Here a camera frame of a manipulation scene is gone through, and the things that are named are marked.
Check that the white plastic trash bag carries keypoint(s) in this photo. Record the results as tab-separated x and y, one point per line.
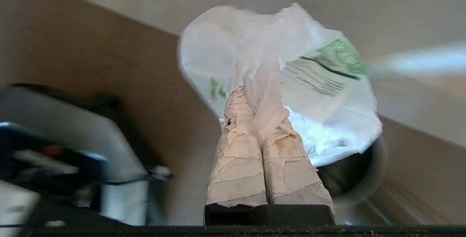
291	84

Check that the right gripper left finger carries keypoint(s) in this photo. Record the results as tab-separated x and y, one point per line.
237	171

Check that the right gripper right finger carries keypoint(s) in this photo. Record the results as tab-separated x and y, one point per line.
293	178

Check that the steel trash bin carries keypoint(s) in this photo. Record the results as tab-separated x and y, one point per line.
355	173

